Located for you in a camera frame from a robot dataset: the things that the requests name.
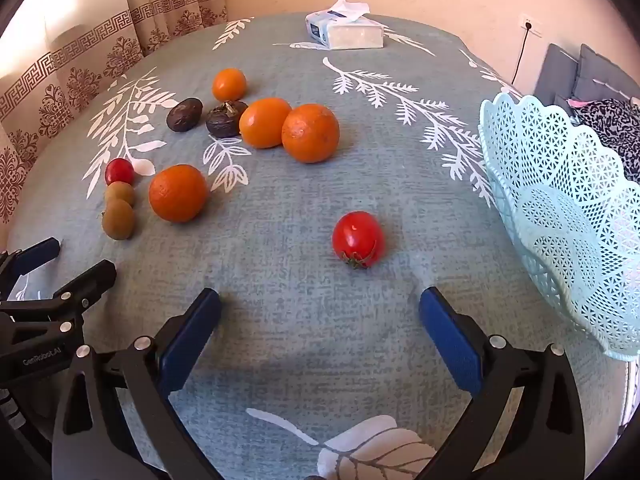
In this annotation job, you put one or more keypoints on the dark brown water chestnut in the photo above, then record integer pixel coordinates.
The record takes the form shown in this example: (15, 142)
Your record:
(184, 114)
(225, 120)

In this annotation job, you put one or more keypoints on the large orange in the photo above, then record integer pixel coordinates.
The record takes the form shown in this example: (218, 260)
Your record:
(178, 193)
(310, 133)

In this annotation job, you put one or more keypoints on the beige patterned curtain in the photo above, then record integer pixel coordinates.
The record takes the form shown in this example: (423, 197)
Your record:
(75, 75)

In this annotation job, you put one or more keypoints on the small orange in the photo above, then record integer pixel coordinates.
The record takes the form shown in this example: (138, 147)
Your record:
(229, 84)

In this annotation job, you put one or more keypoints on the leopard print cloth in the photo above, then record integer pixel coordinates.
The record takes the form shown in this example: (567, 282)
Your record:
(610, 130)

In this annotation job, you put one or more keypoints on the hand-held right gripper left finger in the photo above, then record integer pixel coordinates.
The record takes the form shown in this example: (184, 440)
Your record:
(192, 342)

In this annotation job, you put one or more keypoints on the light blue lattice basket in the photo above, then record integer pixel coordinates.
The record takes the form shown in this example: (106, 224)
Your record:
(560, 220)

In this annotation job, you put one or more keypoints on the white blue tissue pack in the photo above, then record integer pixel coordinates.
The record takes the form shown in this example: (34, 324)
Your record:
(350, 35)

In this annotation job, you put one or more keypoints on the small brown kiwi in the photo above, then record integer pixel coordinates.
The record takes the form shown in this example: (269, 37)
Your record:
(118, 220)
(120, 193)

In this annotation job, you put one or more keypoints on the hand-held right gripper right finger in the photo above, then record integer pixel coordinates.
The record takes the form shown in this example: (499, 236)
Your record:
(450, 342)

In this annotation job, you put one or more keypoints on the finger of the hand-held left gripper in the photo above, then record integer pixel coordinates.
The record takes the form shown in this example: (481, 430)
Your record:
(95, 275)
(42, 249)

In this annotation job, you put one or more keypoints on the pink cloth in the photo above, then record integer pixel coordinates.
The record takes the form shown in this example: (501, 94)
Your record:
(579, 103)

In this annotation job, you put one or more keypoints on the small red cherry tomato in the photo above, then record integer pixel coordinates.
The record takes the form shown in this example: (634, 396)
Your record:
(119, 171)

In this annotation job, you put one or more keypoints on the white wall socket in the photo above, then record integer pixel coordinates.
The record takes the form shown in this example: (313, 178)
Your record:
(531, 24)

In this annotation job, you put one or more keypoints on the grey sofa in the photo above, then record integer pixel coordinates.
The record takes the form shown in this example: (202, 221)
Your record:
(557, 72)

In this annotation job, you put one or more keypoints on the leaf print grey tablecloth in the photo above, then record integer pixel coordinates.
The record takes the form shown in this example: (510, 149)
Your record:
(300, 310)

